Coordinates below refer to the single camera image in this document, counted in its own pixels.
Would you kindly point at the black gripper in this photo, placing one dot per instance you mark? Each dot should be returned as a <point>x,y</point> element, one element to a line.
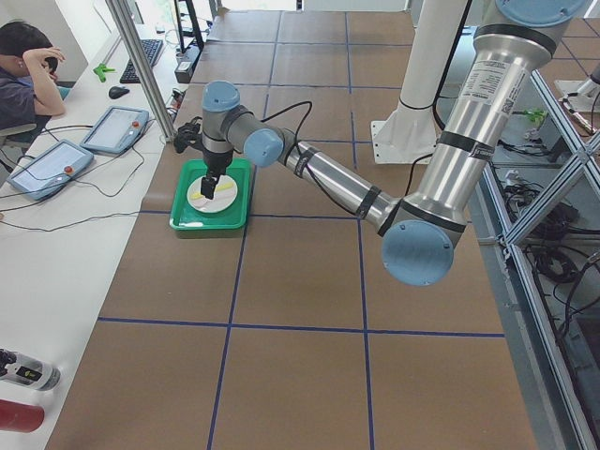
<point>216,163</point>

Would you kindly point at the white round plate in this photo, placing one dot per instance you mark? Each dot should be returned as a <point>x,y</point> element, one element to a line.
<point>221,201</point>

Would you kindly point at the yellow plastic spoon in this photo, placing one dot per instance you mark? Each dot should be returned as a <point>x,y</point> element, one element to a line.
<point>225,187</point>

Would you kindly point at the lilac plastic spoon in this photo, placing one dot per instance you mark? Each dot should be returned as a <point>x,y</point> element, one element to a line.
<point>201,203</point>

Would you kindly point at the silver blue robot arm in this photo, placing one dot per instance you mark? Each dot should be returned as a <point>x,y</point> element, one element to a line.
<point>419,231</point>

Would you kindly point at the green plastic tray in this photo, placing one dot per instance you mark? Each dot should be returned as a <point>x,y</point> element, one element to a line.
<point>184,218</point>

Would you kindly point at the far blue teach pendant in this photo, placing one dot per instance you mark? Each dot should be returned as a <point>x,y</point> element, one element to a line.
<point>116,130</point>

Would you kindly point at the blue teach pendant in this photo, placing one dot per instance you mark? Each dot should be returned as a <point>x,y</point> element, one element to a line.
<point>48,173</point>
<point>116,130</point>

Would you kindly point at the black power strip box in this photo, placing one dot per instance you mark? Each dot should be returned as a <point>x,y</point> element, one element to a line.
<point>186,64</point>

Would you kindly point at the black computer mouse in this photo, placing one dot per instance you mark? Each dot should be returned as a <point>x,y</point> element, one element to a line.
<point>116,92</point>

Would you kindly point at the small green toy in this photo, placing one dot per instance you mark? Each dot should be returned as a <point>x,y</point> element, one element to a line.
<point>101,70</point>

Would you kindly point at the near blue teach pendant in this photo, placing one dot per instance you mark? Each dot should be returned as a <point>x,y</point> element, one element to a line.
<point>48,173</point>

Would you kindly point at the seated person dark shirt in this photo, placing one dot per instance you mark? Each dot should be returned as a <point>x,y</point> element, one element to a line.
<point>29,90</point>

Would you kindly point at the silver water bottle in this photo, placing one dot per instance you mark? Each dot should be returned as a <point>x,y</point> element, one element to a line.
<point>18,368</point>

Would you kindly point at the red cylinder bottle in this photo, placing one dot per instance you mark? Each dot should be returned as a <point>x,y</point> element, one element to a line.
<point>19,417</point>

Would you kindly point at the aluminium frame post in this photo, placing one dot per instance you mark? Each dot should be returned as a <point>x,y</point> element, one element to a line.
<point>128,32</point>

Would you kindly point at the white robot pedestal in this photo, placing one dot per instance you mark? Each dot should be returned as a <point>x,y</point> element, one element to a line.
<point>409,132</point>

